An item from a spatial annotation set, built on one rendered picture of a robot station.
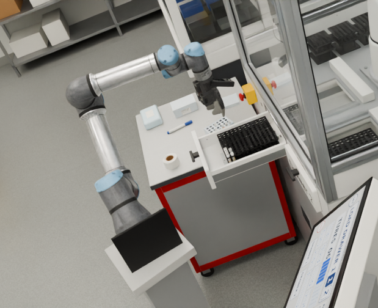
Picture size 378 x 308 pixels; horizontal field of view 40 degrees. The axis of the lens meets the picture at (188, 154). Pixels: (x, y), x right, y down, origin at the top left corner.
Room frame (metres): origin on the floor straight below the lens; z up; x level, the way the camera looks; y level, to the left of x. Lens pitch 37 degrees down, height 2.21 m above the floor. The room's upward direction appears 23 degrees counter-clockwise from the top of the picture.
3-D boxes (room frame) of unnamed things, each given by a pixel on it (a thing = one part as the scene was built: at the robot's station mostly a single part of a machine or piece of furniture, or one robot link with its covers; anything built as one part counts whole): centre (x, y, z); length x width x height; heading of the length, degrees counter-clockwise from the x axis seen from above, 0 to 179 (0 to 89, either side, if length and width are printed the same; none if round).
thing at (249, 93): (2.05, -0.37, 0.88); 0.07 x 0.05 x 0.07; 177
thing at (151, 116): (2.35, 0.11, 0.78); 0.15 x 0.10 x 0.04; 179
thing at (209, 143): (1.72, -0.26, 0.86); 0.40 x 0.26 x 0.06; 87
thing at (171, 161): (1.93, 0.09, 0.78); 0.07 x 0.07 x 0.04
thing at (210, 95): (1.94, -0.18, 1.05); 0.09 x 0.08 x 0.12; 102
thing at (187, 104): (2.32, -0.07, 0.79); 0.13 x 0.09 x 0.05; 89
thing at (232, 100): (2.22, -0.28, 0.77); 0.13 x 0.09 x 0.02; 83
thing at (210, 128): (2.02, -0.18, 0.78); 0.12 x 0.08 x 0.04; 105
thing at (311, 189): (1.40, -0.35, 0.87); 0.29 x 0.02 x 0.11; 177
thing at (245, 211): (2.14, -0.09, 0.38); 0.62 x 0.58 x 0.76; 177
